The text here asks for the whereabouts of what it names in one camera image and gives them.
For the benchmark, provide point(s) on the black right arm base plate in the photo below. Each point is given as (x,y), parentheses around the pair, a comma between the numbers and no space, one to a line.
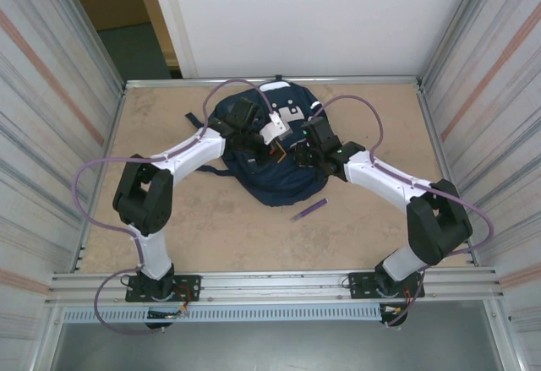
(359,284)

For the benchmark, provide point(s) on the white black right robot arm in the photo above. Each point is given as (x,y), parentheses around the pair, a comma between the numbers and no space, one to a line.
(380,172)

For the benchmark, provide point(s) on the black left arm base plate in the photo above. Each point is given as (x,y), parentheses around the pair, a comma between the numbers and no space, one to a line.
(190,288)

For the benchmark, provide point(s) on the aluminium frame post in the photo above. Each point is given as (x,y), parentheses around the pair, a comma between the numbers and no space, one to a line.
(86,28)
(458,20)

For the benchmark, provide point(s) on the purple pen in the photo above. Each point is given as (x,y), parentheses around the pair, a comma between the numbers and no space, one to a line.
(310,209)

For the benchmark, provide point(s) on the navy blue student backpack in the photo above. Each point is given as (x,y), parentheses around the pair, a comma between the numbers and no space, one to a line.
(287,185)

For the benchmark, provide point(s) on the grey metal sheet panel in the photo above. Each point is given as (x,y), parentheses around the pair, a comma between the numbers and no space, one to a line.
(274,350)

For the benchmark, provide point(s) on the long aluminium mounting rail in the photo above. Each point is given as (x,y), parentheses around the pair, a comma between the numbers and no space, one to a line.
(274,286)

